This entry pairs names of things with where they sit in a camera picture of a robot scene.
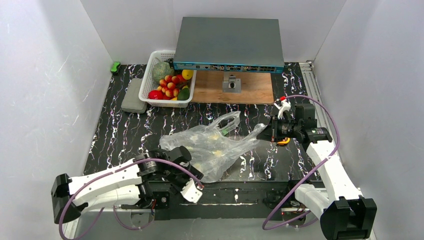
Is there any clear plastic bag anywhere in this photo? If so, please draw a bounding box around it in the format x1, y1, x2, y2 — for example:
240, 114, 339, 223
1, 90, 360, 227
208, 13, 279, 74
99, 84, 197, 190
159, 111, 266, 183

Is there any white plastic basket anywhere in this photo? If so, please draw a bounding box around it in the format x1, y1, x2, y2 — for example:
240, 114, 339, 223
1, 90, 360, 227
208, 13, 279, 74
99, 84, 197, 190
138, 50, 197, 108

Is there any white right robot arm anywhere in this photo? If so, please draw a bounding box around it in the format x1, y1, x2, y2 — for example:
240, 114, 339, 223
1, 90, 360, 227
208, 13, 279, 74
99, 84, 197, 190
258, 99, 377, 240

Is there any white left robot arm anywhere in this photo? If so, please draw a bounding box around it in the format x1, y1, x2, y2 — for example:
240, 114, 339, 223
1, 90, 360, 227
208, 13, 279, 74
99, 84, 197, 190
50, 146, 204, 224

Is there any green fake mango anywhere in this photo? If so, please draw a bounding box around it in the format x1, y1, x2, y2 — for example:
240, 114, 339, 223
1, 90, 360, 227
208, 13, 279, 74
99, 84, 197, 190
177, 87, 190, 101

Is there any red fake apple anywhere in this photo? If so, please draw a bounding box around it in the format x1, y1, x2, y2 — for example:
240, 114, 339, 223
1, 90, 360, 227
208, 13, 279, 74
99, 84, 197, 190
148, 90, 164, 100

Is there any yellow fake lemon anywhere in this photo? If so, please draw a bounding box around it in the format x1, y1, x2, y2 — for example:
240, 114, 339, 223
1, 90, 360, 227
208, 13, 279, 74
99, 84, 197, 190
181, 69, 194, 80

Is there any green fake melon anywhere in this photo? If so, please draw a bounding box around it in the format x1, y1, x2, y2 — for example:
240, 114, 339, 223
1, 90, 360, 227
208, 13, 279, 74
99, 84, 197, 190
151, 61, 175, 84

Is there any yellow tape measure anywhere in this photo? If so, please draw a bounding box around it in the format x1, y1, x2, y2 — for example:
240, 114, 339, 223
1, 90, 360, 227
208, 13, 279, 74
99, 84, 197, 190
277, 137, 291, 146

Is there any wooden board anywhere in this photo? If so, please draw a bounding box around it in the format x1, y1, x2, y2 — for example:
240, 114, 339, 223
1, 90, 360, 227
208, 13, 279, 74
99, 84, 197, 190
191, 70, 275, 105

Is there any grey rectangular case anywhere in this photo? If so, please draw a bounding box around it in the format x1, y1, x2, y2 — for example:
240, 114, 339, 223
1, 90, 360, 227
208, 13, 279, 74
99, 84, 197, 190
121, 78, 147, 114

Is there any red lychee bunch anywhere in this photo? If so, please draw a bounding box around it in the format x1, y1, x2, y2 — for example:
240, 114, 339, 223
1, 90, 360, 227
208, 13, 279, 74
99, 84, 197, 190
156, 74, 189, 101

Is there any green clip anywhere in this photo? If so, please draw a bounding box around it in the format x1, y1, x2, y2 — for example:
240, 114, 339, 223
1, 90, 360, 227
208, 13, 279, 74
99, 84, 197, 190
110, 61, 121, 74

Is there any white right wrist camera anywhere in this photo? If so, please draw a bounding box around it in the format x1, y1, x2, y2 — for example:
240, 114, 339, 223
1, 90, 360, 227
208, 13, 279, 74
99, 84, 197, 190
274, 96, 291, 119

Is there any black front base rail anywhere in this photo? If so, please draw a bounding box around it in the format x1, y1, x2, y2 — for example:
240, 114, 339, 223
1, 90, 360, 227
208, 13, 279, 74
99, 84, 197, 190
149, 180, 297, 221

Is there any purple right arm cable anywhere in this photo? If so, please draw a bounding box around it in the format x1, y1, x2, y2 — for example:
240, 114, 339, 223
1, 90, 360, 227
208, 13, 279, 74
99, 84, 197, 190
261, 94, 341, 231

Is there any grey metal bracket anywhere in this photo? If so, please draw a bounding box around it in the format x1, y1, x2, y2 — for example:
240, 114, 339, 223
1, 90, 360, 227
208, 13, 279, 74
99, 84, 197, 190
222, 74, 242, 94

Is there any grey network switch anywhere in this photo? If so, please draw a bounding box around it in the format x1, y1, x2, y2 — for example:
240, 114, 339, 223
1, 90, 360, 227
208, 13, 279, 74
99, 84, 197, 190
173, 17, 285, 74

